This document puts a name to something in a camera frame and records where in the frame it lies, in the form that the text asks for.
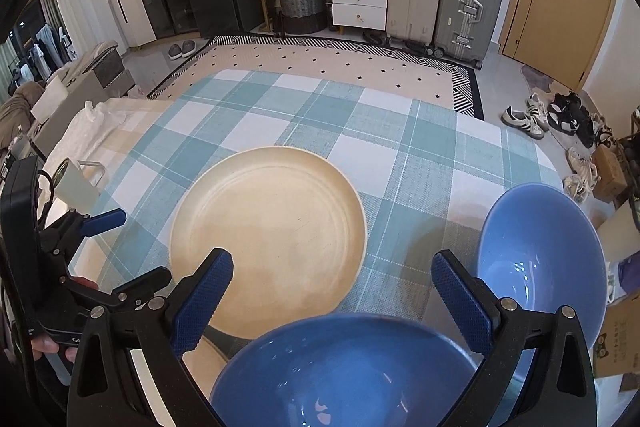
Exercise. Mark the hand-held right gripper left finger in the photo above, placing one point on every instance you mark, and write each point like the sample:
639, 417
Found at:
202, 302

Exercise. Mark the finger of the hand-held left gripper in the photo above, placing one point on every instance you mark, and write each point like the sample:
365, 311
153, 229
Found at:
107, 221
145, 283

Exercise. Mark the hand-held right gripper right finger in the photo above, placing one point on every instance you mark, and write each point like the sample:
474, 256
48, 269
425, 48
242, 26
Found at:
460, 302

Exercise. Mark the dark blue bowl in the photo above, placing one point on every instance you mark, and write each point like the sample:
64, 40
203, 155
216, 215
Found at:
345, 377
540, 247

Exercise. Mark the person's left hand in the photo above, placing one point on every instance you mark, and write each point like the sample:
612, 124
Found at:
50, 349

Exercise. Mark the white mug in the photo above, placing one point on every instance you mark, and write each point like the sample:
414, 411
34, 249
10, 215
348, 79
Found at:
75, 189

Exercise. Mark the white plastic bag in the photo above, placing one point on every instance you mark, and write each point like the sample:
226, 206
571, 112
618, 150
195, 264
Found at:
100, 112

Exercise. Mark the white paper bag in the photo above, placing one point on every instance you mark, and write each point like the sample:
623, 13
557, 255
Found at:
50, 99

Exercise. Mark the brown sofa cushion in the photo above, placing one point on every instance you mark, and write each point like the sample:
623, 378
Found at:
15, 112

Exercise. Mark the grey storage box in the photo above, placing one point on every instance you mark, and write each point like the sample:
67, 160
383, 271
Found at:
107, 69

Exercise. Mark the cat print cardboard box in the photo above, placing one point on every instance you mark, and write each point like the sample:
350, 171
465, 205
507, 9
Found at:
617, 337

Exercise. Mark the teal checked tablecloth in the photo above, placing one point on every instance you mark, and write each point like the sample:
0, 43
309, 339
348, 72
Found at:
400, 147

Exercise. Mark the purple bag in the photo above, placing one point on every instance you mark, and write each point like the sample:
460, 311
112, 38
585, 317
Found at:
631, 274

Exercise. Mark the grey slipper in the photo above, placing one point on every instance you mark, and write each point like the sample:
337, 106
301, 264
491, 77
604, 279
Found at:
175, 52
188, 48

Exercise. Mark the hanging clothes group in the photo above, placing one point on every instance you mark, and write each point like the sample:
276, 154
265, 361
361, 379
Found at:
40, 52

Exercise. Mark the small brown cardboard box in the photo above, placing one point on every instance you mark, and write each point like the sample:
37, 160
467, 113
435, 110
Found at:
607, 172

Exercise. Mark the scattered sneakers group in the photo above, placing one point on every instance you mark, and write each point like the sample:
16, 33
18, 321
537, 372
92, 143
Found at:
570, 117

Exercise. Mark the white curtain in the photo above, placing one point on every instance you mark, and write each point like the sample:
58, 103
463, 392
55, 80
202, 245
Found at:
75, 7

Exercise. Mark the grey door mat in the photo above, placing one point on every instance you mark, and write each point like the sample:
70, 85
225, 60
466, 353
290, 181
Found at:
535, 79

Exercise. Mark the woven laundry basket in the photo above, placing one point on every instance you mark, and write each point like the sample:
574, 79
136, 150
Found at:
300, 7

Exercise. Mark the silver suitcase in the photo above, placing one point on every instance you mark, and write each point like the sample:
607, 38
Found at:
455, 7

